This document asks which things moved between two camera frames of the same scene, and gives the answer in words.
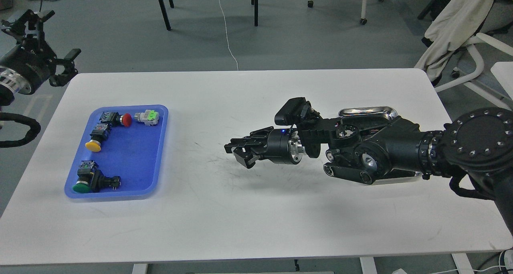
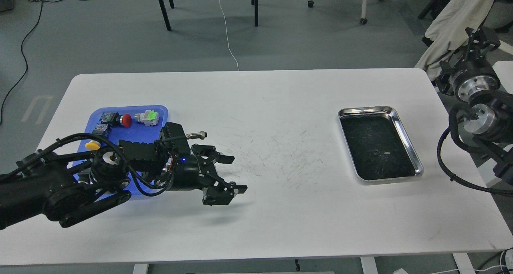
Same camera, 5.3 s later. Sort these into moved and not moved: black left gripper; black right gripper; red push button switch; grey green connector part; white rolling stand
Moved: black left gripper; black right gripper
Not moved: red push button switch; grey green connector part; white rolling stand
